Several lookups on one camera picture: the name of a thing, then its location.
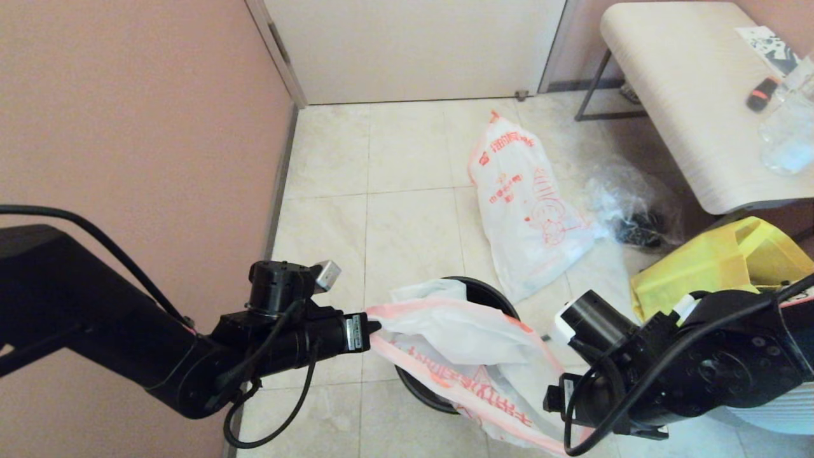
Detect used white red liner bag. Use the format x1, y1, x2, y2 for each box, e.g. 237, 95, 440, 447
467, 111, 606, 304

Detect black round trash bin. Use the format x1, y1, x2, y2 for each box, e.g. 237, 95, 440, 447
394, 277, 520, 415

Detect yellow fabric bag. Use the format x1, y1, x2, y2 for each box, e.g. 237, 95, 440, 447
630, 216, 814, 325

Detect clear plastic bag dark contents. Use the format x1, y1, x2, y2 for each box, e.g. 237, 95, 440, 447
584, 159, 684, 252

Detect white door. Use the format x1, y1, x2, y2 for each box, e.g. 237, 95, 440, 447
264, 0, 567, 106

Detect beige table with metal legs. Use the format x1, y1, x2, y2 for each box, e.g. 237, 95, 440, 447
576, 2, 814, 215

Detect clear bottle with blue tint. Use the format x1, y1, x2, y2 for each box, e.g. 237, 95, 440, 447
757, 54, 814, 177

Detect black orange small device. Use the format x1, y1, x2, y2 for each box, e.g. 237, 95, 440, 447
745, 76, 779, 113

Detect black white printed leaflet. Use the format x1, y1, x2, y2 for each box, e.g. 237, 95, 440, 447
735, 25, 799, 76

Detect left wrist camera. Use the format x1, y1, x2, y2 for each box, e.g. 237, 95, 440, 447
314, 260, 343, 295

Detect thin black left camera cable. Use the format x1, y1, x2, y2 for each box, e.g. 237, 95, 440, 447
223, 340, 320, 450

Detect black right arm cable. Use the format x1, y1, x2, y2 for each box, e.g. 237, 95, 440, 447
562, 274, 814, 457

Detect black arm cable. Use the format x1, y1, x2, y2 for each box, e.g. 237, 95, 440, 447
0, 205, 196, 331
562, 274, 814, 457

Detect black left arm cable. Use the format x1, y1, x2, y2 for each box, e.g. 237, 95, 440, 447
0, 205, 196, 331

